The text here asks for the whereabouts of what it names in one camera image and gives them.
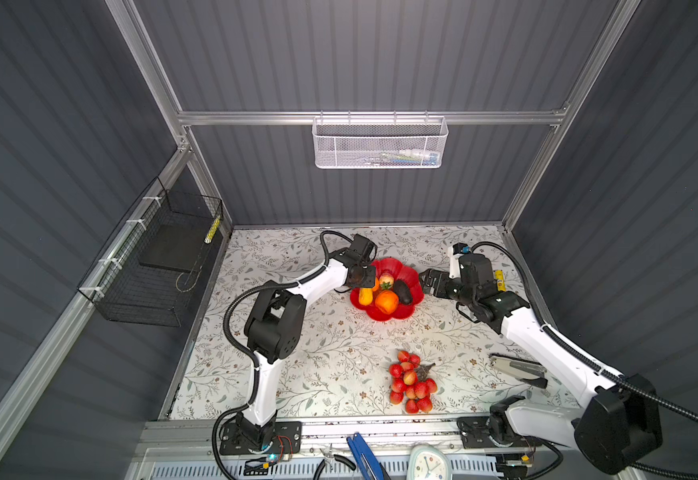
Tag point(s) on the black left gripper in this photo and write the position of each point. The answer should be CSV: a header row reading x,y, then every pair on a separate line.
x,y
369,281

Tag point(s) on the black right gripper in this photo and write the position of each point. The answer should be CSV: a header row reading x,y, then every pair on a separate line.
x,y
441,276

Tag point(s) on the fake strawberry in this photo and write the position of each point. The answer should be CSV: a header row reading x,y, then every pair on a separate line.
x,y
386,281

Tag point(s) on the yellow fake squash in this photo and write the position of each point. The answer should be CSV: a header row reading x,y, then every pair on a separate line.
x,y
366,296

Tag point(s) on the large fake orange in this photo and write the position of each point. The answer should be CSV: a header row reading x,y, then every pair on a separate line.
x,y
386,301

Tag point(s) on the dark fake avocado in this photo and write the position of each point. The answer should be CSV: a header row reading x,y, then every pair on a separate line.
x,y
403,292

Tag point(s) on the red fake grape bunch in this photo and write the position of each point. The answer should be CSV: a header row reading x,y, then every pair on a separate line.
x,y
412,386

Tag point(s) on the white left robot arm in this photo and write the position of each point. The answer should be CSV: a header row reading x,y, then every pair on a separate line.
x,y
275,322

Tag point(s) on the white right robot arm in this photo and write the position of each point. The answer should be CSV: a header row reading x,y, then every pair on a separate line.
x,y
612,427

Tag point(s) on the red flower-shaped fruit bowl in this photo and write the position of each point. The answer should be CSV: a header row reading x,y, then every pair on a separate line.
x,y
399,271

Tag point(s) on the yellow glue stick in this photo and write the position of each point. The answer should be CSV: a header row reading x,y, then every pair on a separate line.
x,y
500,280

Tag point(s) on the grey stapler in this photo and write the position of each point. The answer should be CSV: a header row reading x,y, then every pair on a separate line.
x,y
529,372

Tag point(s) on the yellow marker in side basket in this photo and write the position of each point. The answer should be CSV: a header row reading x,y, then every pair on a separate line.
x,y
212,230

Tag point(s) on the white alarm clock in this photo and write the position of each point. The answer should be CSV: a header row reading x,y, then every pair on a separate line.
x,y
428,463

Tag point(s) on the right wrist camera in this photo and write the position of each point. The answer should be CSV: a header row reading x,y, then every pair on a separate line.
x,y
456,251

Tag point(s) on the white wire wall basket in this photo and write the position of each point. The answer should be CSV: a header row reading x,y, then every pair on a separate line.
x,y
378,142

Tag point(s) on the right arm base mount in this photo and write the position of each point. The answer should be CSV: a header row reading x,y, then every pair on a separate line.
x,y
493,429

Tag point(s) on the blue handled tool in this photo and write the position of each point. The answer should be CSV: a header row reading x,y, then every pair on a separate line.
x,y
365,459

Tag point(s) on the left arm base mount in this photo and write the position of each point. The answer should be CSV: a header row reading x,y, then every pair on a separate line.
x,y
239,436

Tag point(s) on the black wire side basket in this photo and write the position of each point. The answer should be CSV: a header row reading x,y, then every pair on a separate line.
x,y
157,265

